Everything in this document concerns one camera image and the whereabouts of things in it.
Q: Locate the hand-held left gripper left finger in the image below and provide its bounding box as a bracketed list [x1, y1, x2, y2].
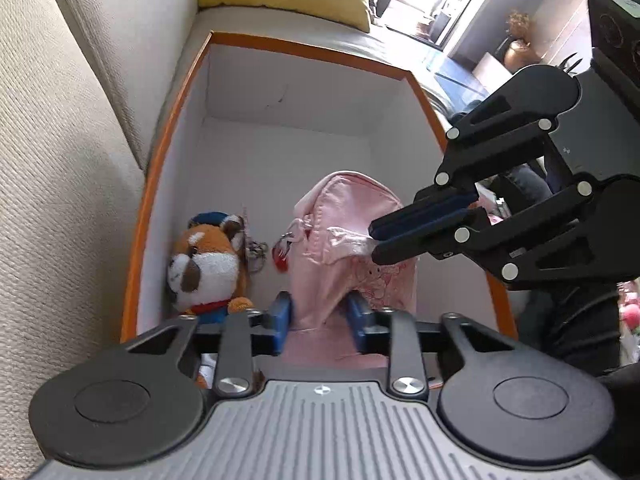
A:
[122, 292, 293, 397]

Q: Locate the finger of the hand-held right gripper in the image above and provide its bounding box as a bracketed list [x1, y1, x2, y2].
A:
[371, 179, 597, 290]
[369, 91, 555, 243]

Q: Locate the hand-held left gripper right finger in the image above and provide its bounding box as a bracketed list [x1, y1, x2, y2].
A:
[347, 291, 521, 397]

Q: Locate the pink backpack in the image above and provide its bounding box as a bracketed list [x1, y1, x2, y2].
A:
[280, 170, 419, 362]

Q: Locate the orange cardboard box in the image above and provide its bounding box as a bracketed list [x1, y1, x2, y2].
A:
[120, 31, 521, 347]

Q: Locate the fox plush toy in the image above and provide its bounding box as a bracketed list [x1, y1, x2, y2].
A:
[166, 211, 257, 386]

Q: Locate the brown vase with flowers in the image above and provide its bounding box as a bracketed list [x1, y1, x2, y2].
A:
[501, 9, 544, 74]

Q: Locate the person's dark clothing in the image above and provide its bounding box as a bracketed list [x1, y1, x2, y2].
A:
[520, 282, 640, 480]

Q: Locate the pink red round object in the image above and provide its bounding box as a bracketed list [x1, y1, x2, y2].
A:
[617, 280, 640, 358]

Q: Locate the beige fabric sofa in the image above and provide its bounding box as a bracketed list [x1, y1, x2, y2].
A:
[0, 0, 453, 480]

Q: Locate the red charm keychain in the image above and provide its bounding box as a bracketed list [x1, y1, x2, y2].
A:
[272, 232, 297, 274]

